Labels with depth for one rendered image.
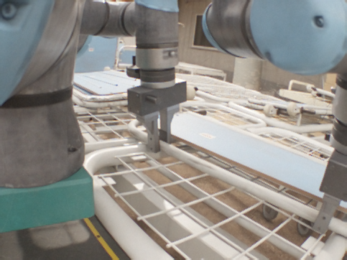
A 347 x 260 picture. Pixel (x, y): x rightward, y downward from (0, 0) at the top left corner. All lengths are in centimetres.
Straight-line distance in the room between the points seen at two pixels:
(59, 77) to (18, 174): 12
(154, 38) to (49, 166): 33
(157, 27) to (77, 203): 35
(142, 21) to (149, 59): 8
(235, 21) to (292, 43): 11
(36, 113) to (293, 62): 25
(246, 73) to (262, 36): 502
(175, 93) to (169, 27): 16
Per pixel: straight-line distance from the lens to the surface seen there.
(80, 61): 205
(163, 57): 52
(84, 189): 31
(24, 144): 28
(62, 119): 31
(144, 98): 53
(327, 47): 20
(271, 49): 23
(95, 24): 55
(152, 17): 51
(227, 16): 31
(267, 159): 61
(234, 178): 50
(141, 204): 56
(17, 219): 32
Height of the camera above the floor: 73
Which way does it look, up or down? 16 degrees down
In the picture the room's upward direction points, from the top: 7 degrees clockwise
